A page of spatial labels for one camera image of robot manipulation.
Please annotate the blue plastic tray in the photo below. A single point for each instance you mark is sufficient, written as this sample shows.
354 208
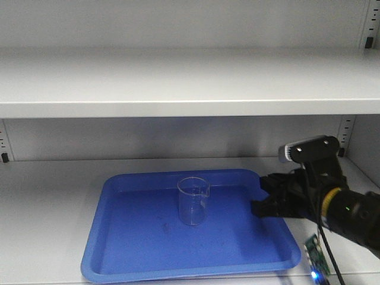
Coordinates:
137 234

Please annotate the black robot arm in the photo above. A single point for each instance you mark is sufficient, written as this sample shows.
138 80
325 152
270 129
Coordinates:
352 215

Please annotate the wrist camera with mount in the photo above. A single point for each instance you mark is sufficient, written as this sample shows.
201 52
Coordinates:
317 155

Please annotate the clear graduated glass beaker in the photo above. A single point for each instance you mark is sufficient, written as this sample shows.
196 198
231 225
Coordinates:
193 198

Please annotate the upper cabinet shelf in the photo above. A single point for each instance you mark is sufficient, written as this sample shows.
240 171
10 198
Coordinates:
108 83

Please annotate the green circuit board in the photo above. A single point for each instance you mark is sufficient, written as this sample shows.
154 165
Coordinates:
316 259

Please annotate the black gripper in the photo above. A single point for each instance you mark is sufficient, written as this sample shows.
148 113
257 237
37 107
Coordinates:
301 198

